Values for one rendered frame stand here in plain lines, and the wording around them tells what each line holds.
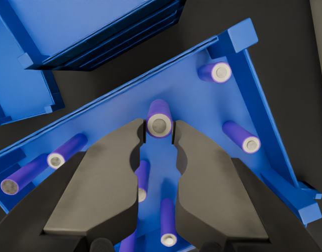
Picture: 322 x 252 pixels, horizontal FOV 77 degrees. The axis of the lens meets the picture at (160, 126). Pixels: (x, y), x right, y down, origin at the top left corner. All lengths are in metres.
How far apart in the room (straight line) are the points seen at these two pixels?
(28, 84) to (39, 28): 0.33
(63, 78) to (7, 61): 0.17
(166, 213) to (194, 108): 0.13
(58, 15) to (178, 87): 0.29
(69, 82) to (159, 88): 0.49
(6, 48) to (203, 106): 0.66
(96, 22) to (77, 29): 0.04
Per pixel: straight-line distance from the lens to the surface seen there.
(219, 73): 0.18
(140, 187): 0.21
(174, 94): 0.24
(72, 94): 0.71
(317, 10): 0.78
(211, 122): 0.26
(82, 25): 0.43
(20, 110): 0.79
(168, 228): 0.25
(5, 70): 0.80
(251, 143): 0.21
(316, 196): 0.85
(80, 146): 0.25
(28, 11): 0.48
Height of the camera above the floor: 0.65
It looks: 75 degrees down
